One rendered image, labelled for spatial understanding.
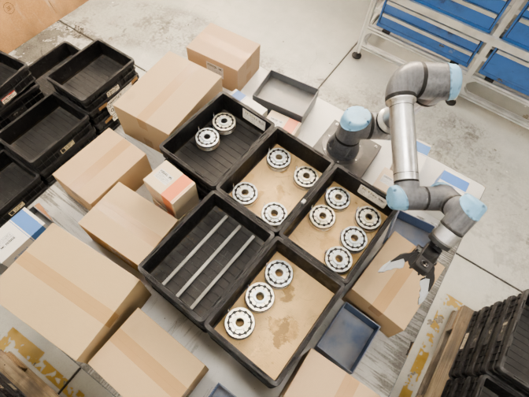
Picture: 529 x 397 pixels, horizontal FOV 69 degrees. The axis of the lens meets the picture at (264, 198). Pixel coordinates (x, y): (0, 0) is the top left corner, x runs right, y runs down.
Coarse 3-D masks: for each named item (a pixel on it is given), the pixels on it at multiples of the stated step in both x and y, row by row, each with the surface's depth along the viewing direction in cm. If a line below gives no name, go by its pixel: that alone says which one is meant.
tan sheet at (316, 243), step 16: (352, 208) 157; (304, 224) 152; (336, 224) 153; (352, 224) 153; (304, 240) 149; (320, 240) 149; (336, 240) 150; (368, 240) 150; (320, 256) 146; (352, 256) 147
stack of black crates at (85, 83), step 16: (96, 48) 231; (112, 48) 226; (64, 64) 218; (80, 64) 227; (96, 64) 233; (112, 64) 234; (128, 64) 220; (48, 80) 213; (64, 80) 224; (80, 80) 226; (96, 80) 227; (112, 80) 216; (128, 80) 228; (64, 96) 220; (80, 96) 221; (96, 96) 214; (112, 96) 223; (96, 112) 219; (96, 128) 227; (112, 128) 238
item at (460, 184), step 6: (444, 174) 172; (450, 174) 172; (456, 174) 172; (438, 180) 170; (444, 180) 170; (450, 180) 170; (456, 180) 170; (462, 180) 170; (468, 180) 171; (456, 186) 169; (462, 186) 169; (462, 192) 168; (426, 210) 171; (432, 216) 171; (438, 216) 169
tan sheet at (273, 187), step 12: (276, 144) 170; (264, 168) 164; (288, 168) 164; (252, 180) 160; (264, 180) 161; (276, 180) 161; (288, 180) 161; (264, 192) 158; (276, 192) 158; (288, 192) 159; (300, 192) 159; (264, 204) 155; (288, 204) 156
